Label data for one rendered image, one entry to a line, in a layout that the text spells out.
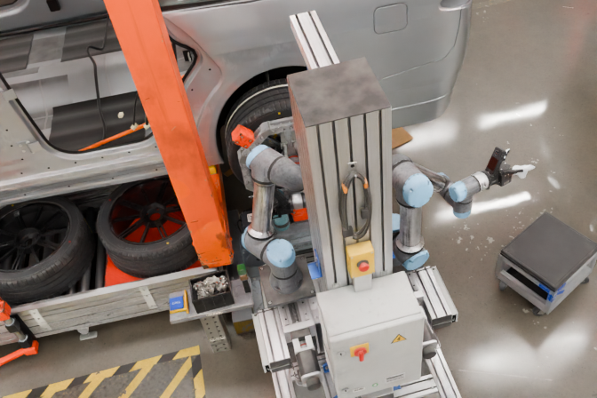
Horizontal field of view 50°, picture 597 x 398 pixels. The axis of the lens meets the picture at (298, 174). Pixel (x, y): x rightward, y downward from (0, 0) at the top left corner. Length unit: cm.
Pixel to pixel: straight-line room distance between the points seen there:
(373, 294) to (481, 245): 179
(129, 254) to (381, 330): 177
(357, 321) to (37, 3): 353
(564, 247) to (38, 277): 283
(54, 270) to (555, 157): 324
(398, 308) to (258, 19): 148
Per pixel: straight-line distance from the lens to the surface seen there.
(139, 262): 364
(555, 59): 547
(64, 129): 407
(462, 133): 471
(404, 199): 239
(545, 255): 363
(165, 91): 256
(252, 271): 379
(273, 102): 319
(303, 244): 386
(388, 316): 229
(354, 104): 180
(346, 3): 307
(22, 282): 379
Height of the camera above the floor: 319
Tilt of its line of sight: 46 degrees down
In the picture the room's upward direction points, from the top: 9 degrees counter-clockwise
